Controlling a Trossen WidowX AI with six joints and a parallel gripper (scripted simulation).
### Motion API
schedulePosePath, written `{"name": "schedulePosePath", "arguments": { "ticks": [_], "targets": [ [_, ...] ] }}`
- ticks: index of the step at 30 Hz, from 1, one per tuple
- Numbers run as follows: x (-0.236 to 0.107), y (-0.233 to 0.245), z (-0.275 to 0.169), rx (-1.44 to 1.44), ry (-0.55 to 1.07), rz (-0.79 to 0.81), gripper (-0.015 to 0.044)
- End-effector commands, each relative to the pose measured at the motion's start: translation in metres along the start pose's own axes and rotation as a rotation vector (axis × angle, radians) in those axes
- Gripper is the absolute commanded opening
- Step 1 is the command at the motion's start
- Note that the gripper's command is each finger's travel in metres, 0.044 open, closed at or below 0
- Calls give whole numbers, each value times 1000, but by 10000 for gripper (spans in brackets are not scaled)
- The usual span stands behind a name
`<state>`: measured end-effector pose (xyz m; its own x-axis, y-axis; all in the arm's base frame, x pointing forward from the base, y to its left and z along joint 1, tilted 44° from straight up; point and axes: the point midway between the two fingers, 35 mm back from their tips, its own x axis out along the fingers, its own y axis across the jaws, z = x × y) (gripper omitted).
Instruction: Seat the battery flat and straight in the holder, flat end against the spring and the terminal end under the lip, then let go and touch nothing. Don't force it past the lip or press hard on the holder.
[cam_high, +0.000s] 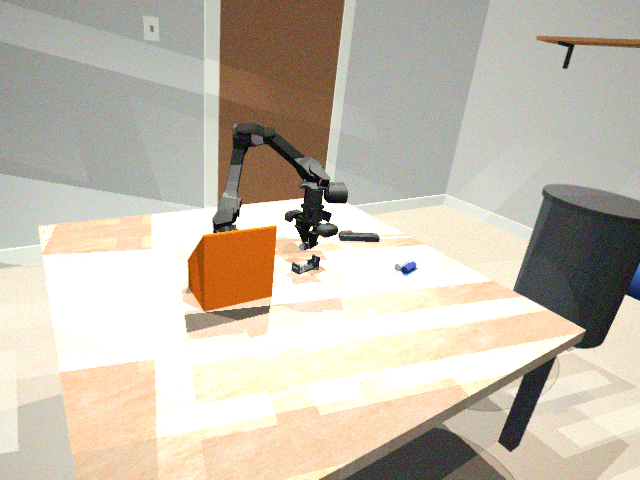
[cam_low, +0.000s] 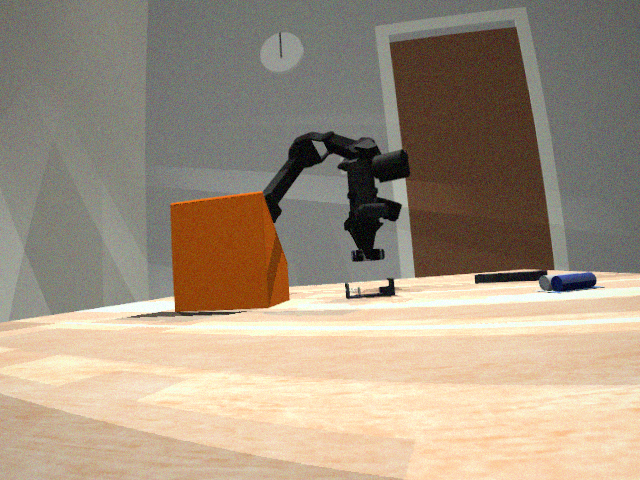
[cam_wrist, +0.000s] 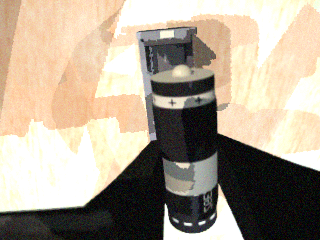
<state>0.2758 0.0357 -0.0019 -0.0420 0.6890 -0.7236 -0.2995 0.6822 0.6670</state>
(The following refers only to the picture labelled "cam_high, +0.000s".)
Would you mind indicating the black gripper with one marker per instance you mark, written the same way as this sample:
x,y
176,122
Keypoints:
x,y
311,217

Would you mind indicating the black cylindrical battery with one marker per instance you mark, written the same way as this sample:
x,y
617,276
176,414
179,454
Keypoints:
x,y
305,245

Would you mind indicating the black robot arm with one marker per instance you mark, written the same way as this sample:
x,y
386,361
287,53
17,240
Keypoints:
x,y
309,169

